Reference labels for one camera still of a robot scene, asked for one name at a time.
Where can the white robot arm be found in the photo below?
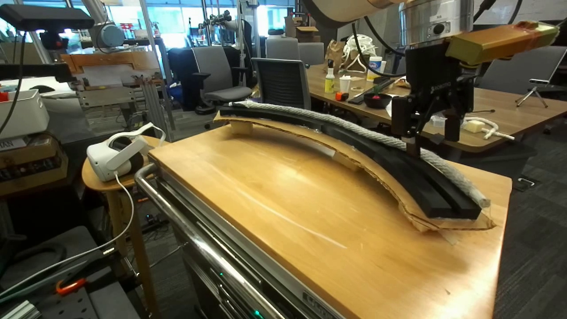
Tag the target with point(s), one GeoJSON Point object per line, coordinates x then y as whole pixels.
{"type": "Point", "coordinates": [354, 8]}

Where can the white bottle blue label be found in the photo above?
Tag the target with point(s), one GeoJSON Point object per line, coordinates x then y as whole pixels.
{"type": "Point", "coordinates": [374, 67]}

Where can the white VR headset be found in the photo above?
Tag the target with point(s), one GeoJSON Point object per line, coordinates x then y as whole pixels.
{"type": "Point", "coordinates": [115, 156]}

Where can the small white cup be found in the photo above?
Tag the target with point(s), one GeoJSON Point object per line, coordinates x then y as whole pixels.
{"type": "Point", "coordinates": [345, 83]}

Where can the black flat panel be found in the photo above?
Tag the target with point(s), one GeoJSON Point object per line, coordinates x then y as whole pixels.
{"type": "Point", "coordinates": [41, 14]}

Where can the black bowl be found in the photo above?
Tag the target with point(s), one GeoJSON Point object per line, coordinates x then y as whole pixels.
{"type": "Point", "coordinates": [374, 99]}

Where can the white device box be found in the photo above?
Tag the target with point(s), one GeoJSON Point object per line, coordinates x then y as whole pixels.
{"type": "Point", "coordinates": [19, 115]}

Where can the dark mesh chair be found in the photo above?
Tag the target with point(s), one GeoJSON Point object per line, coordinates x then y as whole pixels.
{"type": "Point", "coordinates": [283, 81]}

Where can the round wooden stool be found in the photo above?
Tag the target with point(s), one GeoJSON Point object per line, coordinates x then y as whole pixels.
{"type": "Point", "coordinates": [88, 177]}

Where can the black optical breadboard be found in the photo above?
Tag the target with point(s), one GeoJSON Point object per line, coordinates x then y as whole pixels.
{"type": "Point", "coordinates": [58, 301]}

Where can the wooden office desk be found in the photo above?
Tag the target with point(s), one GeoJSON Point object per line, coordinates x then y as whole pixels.
{"type": "Point", "coordinates": [519, 115]}

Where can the black office chair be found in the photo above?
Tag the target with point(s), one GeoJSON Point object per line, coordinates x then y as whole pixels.
{"type": "Point", "coordinates": [179, 76]}

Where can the brown cardboard box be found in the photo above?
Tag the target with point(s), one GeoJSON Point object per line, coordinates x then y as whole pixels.
{"type": "Point", "coordinates": [28, 164]}

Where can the grey office chair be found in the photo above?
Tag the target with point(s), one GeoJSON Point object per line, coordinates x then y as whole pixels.
{"type": "Point", "coordinates": [519, 67]}
{"type": "Point", "coordinates": [214, 67]}

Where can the small orange object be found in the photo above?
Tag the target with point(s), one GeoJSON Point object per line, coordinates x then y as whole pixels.
{"type": "Point", "coordinates": [340, 95]}

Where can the aluminium wooden rack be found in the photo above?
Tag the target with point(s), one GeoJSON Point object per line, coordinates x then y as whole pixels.
{"type": "Point", "coordinates": [111, 76]}

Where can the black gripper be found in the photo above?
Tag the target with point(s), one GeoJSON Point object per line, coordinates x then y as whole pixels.
{"type": "Point", "coordinates": [434, 76]}

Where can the black curved track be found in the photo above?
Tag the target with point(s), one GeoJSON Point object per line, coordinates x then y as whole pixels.
{"type": "Point", "coordinates": [407, 177]}

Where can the wrist camera yellow mount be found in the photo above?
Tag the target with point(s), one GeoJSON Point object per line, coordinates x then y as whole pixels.
{"type": "Point", "coordinates": [501, 40]}

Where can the black flat bar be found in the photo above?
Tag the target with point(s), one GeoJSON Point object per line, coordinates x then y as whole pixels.
{"type": "Point", "coordinates": [368, 88]}

